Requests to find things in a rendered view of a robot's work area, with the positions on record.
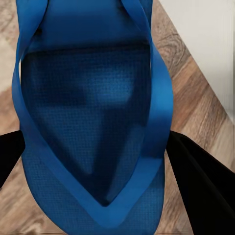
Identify sandal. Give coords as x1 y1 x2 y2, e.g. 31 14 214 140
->
12 0 174 235

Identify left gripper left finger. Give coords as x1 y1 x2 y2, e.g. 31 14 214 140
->
0 130 25 189

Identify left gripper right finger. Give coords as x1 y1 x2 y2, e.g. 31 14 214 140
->
166 130 235 235

